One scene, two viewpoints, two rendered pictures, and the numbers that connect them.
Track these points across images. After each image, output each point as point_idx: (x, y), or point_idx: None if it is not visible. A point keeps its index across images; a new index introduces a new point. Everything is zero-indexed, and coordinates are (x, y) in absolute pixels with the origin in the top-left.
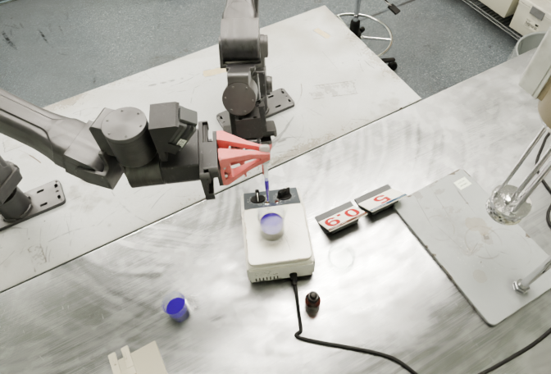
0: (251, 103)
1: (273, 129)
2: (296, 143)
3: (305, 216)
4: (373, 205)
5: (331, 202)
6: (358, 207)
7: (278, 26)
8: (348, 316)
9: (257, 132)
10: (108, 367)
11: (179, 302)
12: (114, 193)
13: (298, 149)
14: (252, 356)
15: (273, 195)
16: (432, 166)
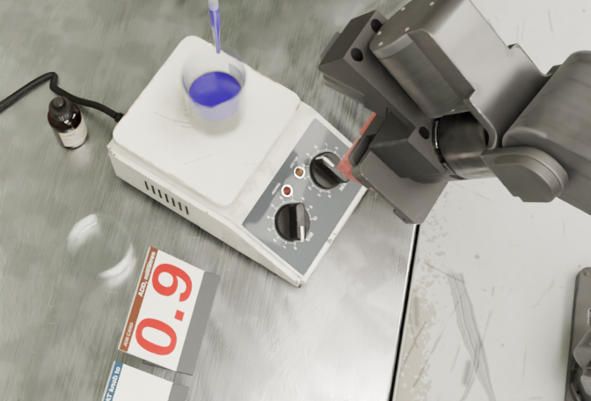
0: (378, 42)
1: (365, 167)
2: (434, 398)
3: (206, 209)
4: (129, 388)
5: (222, 337)
6: (164, 379)
7: None
8: (3, 172)
9: (329, 55)
10: None
11: None
12: None
13: (411, 388)
14: (84, 0)
15: (314, 208)
16: None
